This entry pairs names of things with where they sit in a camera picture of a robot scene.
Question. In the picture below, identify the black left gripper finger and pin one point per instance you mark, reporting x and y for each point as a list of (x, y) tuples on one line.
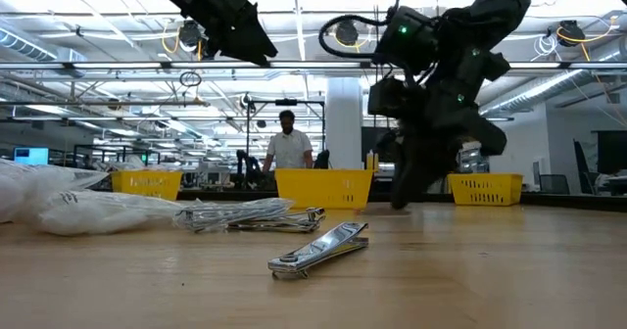
[(257, 37), (245, 55)]

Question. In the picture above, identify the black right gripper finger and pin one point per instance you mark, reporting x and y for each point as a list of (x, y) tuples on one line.
[(409, 177), (438, 160)]

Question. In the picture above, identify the bagged steel nail clipper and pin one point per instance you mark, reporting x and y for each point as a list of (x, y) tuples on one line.
[(220, 214)]

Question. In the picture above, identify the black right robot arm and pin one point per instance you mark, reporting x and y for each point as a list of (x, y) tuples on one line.
[(504, 6)]

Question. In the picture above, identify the black background robot arm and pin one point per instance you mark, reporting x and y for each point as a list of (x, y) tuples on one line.
[(247, 167), (322, 160)]

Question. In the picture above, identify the yellow squeeze bottle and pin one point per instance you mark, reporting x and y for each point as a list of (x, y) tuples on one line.
[(372, 165)]

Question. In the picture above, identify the yellow plastic basket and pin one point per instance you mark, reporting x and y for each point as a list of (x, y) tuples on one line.
[(147, 187), (318, 187), (485, 189)]

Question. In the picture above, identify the white square column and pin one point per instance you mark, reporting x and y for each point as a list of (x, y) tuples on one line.
[(343, 123)]

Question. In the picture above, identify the person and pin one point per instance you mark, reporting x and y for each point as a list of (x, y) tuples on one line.
[(289, 148)]

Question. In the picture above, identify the dark office chair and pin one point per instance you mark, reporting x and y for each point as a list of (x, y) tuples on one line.
[(554, 184)]

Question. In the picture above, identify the black slanted panel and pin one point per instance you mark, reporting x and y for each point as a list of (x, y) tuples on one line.
[(585, 172)]

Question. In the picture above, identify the bagged white cotton pads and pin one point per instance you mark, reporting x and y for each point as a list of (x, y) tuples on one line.
[(98, 216), (12, 197), (59, 179)]

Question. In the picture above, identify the computer monitor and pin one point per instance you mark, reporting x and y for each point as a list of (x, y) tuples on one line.
[(32, 156)]

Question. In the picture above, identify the black metal frame station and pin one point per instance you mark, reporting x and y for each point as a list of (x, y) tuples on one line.
[(286, 103)]

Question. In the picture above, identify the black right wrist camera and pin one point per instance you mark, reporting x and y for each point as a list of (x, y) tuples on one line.
[(387, 99)]

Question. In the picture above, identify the silver ventilation duct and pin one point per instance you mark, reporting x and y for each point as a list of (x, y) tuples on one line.
[(539, 91)]

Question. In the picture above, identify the black wall screen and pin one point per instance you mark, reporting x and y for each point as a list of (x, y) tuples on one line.
[(612, 150)]

